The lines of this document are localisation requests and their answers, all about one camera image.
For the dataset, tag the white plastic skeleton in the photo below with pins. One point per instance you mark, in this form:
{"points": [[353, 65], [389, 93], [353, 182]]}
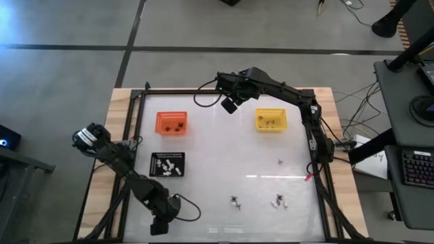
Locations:
{"points": [[158, 162], [171, 164], [165, 167], [167, 173], [177, 171]]}

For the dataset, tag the black slotted plastic basket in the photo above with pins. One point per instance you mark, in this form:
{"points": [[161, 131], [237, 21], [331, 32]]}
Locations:
{"points": [[179, 161]]}

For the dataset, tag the person's leg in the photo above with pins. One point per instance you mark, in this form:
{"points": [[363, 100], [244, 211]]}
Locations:
{"points": [[386, 25]]}

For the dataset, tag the yellow slotted plastic basket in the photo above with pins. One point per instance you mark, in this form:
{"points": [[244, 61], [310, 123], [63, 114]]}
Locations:
{"points": [[281, 115]]}

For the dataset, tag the black diagonal pole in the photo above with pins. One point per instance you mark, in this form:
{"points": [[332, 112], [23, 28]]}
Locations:
{"points": [[410, 51]]}

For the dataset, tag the white box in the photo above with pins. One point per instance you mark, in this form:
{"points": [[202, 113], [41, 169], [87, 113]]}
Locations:
{"points": [[373, 166]]}

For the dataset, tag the dark grey desk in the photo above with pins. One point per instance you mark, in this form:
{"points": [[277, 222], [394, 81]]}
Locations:
{"points": [[407, 203], [396, 101]]}

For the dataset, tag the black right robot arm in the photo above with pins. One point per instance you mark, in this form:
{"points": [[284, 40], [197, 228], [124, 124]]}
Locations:
{"points": [[288, 91]]}

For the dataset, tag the black metal stand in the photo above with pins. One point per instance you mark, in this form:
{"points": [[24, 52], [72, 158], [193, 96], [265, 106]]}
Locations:
{"points": [[27, 161]]}

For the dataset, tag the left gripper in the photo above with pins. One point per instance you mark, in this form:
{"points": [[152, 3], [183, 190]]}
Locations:
{"points": [[166, 215]]}

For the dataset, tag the yellowish stick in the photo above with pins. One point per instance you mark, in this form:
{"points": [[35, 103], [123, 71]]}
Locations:
{"points": [[320, 8]]}

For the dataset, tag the desk castor wheel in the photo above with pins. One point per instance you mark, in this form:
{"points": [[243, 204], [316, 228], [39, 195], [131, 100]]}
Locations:
{"points": [[392, 215]]}

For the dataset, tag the black diagonal bar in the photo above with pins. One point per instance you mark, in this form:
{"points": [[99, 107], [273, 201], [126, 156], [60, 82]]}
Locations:
{"points": [[371, 147]]}

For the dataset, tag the black aluminium table frame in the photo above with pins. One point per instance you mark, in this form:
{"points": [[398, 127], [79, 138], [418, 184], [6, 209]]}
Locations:
{"points": [[306, 91]]}

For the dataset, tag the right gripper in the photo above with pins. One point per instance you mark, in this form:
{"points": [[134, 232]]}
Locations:
{"points": [[234, 86]]}

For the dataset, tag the orange slotted plastic basket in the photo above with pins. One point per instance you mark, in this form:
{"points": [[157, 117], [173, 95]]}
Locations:
{"points": [[169, 120]]}

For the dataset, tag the small white figure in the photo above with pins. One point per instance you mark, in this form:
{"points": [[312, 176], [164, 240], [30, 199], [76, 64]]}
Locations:
{"points": [[273, 204], [285, 204]]}

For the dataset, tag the black keyboard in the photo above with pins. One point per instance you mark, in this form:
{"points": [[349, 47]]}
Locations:
{"points": [[418, 169]]}

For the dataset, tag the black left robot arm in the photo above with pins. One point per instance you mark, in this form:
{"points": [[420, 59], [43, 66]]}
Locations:
{"points": [[149, 193]]}

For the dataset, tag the black device with blue light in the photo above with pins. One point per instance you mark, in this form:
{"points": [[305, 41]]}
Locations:
{"points": [[12, 135]]}

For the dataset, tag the dark screen device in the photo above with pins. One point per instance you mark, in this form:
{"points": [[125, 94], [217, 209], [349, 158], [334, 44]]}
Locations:
{"points": [[428, 78]]}

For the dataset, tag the black round monitor base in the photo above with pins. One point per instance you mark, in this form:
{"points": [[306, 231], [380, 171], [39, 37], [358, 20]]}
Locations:
{"points": [[424, 108]]}

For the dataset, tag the black floor object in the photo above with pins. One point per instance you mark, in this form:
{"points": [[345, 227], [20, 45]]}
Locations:
{"points": [[230, 2]]}

